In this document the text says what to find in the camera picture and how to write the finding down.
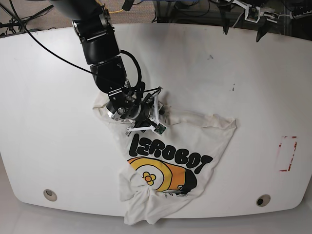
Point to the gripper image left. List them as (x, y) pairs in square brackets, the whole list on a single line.
[(143, 118)]

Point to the white T-shirt with LeRobot print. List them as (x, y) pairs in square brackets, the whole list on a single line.
[(166, 172)]

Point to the black robot arm image left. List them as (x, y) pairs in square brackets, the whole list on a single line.
[(92, 24)]

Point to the white power strip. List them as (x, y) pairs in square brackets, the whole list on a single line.
[(301, 10)]

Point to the red tape rectangle marker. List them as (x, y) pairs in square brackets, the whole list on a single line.
[(285, 153)]

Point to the left table cable grommet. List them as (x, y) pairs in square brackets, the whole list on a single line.
[(50, 195)]

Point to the table cable grommet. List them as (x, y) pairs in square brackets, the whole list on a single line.
[(263, 200), (50, 195)]

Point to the right table cable grommet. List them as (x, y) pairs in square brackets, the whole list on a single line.
[(263, 200)]

